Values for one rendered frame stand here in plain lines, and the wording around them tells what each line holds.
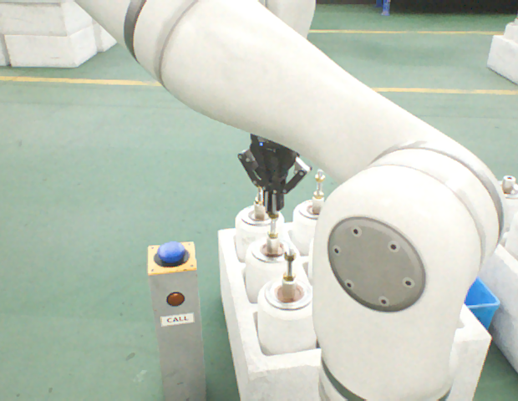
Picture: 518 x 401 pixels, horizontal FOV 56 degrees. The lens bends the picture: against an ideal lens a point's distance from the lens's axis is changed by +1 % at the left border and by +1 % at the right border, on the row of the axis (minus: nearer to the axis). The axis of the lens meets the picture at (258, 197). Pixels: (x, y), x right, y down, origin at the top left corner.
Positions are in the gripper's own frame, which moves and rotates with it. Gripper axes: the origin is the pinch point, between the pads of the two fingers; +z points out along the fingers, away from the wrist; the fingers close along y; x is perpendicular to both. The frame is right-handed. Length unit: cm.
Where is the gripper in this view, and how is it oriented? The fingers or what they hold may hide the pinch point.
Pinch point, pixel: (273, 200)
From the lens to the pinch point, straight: 80.4
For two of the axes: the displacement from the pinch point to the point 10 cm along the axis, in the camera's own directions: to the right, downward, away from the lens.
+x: 5.5, -4.1, 7.3
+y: 8.4, 2.6, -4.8
